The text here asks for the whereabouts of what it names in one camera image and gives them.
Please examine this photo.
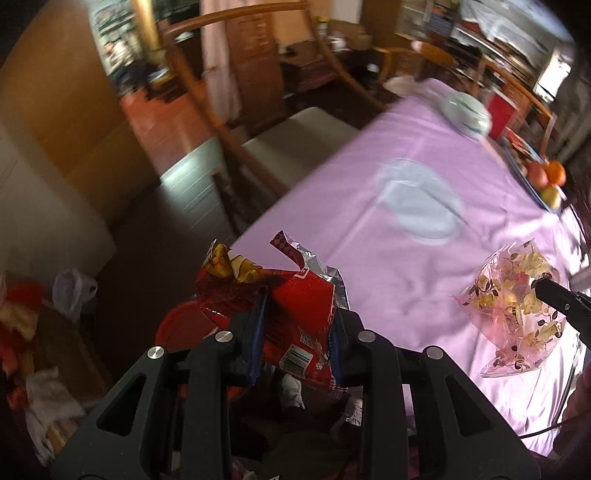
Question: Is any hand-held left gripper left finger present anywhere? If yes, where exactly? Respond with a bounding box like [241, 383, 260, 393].
[48, 287, 269, 480]

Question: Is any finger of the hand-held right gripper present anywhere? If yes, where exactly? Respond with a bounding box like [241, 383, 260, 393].
[533, 277, 591, 344]

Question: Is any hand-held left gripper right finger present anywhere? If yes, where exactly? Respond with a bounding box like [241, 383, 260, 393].
[330, 308, 542, 480]

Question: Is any red snack packet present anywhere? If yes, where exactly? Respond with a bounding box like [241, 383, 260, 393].
[195, 231, 352, 400]

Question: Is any floral clear plastic bag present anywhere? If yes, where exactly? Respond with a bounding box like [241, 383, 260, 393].
[455, 239, 573, 379]

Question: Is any red plastic basket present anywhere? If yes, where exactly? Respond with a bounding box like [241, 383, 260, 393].
[154, 299, 222, 356]

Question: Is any light blue face mask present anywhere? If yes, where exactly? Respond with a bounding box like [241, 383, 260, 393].
[378, 158, 464, 245]

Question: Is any purple tablecloth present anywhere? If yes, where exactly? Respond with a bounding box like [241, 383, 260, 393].
[228, 78, 591, 457]

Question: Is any red apple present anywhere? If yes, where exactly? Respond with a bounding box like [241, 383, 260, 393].
[527, 162, 549, 189]

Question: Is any fruit tray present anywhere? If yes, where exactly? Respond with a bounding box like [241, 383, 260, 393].
[501, 129, 566, 214]

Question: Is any small bin with white liner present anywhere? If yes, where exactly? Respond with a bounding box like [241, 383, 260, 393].
[52, 268, 99, 324]

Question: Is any wooden chair with grey cushion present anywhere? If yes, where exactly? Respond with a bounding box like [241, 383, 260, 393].
[157, 0, 389, 236]

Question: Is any pale cloth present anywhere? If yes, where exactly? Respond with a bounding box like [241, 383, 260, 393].
[24, 367, 86, 462]

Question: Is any white bowl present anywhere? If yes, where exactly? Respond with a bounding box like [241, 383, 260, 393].
[440, 91, 491, 139]

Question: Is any red floral blanket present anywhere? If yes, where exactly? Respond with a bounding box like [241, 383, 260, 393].
[0, 281, 44, 374]

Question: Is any white cabinet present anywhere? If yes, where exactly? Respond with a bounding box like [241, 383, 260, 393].
[0, 124, 117, 282]

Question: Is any dark wooden cabinet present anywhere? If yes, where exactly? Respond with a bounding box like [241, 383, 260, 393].
[277, 41, 340, 93]

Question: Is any cluttered shelf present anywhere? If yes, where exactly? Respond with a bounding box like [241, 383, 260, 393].
[402, 0, 575, 95]

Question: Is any pink cloth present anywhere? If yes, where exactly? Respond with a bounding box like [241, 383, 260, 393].
[199, 0, 245, 121]

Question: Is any wooden wardrobe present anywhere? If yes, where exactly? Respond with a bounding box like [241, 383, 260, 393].
[0, 0, 162, 222]

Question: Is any black cable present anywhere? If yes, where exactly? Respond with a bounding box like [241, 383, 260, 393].
[516, 364, 583, 439]

